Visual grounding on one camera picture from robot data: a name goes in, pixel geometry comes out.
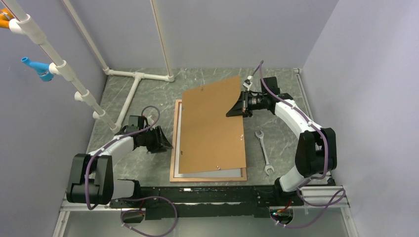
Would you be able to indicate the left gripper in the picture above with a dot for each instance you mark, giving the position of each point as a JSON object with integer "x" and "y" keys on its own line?
{"x": 156, "y": 147}

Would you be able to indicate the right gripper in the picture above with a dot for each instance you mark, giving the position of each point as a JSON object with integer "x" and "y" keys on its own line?
{"x": 241, "y": 106}

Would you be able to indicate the brown backing board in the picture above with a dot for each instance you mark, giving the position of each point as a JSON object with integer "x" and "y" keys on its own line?
{"x": 209, "y": 140}

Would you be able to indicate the landscape photo print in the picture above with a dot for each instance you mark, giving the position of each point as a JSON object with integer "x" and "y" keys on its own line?
{"x": 209, "y": 173}

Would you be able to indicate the wooden picture frame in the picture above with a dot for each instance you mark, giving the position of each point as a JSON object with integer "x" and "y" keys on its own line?
{"x": 173, "y": 147}

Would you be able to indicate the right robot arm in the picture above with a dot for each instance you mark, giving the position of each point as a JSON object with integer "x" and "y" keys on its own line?
{"x": 316, "y": 149}

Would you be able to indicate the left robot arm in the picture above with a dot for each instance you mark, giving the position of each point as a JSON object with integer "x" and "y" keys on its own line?
{"x": 91, "y": 179}

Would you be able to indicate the silver wrench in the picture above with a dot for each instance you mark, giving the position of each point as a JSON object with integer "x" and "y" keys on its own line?
{"x": 268, "y": 167}

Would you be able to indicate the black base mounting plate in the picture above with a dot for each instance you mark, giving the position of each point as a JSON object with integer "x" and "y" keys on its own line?
{"x": 210, "y": 201}

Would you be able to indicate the blue pipe fitting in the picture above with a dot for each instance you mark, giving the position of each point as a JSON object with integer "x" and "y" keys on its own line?
{"x": 42, "y": 69}

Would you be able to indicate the white PVC pipe stand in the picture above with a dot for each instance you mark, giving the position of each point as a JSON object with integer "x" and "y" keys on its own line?
{"x": 24, "y": 24}

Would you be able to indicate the orange pipe fitting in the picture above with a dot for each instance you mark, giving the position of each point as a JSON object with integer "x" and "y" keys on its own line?
{"x": 5, "y": 17}

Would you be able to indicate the aluminium rail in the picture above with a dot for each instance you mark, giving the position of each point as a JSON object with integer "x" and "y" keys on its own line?
{"x": 324, "y": 213}

